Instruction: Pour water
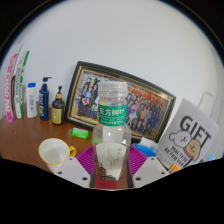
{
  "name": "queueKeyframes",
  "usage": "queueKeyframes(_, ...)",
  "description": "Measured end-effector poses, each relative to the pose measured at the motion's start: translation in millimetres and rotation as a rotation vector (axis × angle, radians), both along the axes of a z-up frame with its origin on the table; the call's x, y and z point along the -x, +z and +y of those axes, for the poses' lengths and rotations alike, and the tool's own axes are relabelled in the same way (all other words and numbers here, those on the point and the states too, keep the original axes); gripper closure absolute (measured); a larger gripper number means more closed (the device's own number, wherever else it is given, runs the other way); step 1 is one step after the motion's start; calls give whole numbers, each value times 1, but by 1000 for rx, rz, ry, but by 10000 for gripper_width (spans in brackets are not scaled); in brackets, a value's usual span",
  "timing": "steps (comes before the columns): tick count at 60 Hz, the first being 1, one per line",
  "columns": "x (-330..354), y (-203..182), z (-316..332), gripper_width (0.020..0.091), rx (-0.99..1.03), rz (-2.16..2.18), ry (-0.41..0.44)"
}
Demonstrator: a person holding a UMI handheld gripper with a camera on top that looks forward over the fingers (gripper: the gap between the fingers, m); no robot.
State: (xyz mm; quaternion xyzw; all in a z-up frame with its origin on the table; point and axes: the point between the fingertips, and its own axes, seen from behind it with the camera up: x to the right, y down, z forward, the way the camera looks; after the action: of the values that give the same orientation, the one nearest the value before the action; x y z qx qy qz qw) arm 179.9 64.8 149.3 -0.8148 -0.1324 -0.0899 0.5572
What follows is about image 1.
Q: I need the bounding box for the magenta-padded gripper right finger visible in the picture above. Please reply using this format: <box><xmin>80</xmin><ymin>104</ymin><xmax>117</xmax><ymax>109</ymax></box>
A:
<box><xmin>127</xmin><ymin>145</ymin><xmax>171</xmax><ymax>189</ymax></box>

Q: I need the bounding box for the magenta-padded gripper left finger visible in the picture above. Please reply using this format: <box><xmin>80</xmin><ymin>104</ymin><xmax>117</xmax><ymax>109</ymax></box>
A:
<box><xmin>55</xmin><ymin>145</ymin><xmax>98</xmax><ymax>189</ymax></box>

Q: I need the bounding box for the clear green-labelled drink bottle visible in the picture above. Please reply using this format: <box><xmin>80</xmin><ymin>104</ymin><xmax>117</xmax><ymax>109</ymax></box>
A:
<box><xmin>91</xmin><ymin>81</ymin><xmax>133</xmax><ymax>183</ymax></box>

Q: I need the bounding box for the small orange patterned box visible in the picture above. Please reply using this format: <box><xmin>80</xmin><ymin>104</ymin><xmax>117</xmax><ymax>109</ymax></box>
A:
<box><xmin>167</xmin><ymin>162</ymin><xmax>182</xmax><ymax>175</ymax></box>

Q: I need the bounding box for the white mug with yellow rim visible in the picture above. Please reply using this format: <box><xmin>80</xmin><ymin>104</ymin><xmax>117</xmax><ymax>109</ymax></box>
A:
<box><xmin>38</xmin><ymin>137</ymin><xmax>78</xmax><ymax>174</ymax></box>

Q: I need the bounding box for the white paper gift bag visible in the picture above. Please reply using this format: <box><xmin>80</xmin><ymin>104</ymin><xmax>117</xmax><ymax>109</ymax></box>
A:
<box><xmin>157</xmin><ymin>92</ymin><xmax>221</xmax><ymax>169</ymax></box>

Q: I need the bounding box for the amber pump bottle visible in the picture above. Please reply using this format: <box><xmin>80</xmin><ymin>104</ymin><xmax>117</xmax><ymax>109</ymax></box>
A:
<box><xmin>51</xmin><ymin>85</ymin><xmax>66</xmax><ymax>126</ymax></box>

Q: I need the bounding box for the framed group photograph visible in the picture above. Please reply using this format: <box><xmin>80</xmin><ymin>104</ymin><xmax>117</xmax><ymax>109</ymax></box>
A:
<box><xmin>64</xmin><ymin>60</ymin><xmax>177</xmax><ymax>144</ymax></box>

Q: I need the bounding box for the dark blue pump bottle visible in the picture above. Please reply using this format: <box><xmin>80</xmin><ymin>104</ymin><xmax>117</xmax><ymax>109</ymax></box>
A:
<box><xmin>38</xmin><ymin>76</ymin><xmax>53</xmax><ymax>122</ymax></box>

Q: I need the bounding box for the white bottle with blue cap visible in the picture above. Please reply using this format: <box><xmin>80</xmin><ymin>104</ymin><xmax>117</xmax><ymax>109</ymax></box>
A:
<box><xmin>25</xmin><ymin>82</ymin><xmax>39</xmax><ymax>119</ymax></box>

